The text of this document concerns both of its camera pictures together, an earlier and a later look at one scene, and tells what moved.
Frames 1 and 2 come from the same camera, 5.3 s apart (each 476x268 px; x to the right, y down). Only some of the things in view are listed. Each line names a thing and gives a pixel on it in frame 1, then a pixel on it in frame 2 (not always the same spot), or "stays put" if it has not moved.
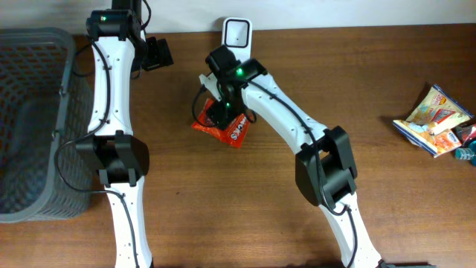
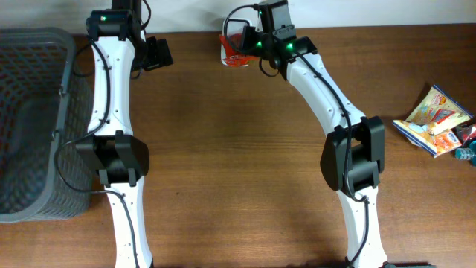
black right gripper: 223,117 -> 247,39
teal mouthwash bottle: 467,153 stays put
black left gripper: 158,54 stays put
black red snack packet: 466,132 stays put
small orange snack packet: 445,141 stays put
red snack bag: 233,132 -> 231,48
